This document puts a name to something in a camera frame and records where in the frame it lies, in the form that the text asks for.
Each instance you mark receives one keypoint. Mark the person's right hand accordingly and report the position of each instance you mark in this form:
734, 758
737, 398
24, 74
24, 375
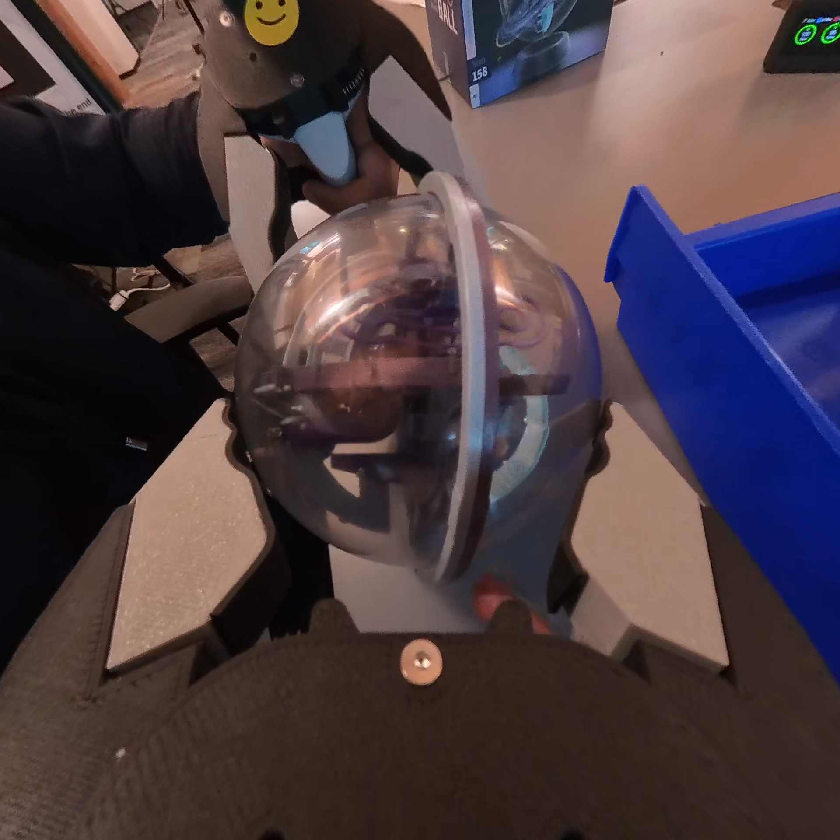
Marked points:
489, 590

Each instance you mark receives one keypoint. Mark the person's left forearm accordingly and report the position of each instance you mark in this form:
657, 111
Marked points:
111, 184

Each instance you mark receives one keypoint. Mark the person's black clothing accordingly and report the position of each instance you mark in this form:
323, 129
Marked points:
65, 426

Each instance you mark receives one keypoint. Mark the black office chair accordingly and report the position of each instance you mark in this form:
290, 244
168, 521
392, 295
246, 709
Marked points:
190, 308

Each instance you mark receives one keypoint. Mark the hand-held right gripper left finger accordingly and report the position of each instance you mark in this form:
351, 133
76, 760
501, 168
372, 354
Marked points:
184, 558

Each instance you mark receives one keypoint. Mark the person's left hand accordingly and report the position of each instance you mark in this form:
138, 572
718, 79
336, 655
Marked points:
377, 177

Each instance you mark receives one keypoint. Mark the dark printed game box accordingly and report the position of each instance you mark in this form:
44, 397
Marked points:
525, 46

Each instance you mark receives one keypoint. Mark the framed marker sign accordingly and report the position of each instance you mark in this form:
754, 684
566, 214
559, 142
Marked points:
39, 59

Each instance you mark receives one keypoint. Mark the black device with green display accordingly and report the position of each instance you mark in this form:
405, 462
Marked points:
807, 39

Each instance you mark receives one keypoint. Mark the clear plastic maze ball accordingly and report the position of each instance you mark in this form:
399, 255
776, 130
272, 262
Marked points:
394, 394

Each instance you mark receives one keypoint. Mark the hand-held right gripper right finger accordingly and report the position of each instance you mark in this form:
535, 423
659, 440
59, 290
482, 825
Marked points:
646, 558

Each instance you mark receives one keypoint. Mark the large blue plastic bin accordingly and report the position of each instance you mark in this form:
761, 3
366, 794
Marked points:
754, 367

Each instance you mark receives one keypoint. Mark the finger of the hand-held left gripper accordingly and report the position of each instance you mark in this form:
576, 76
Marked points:
249, 190

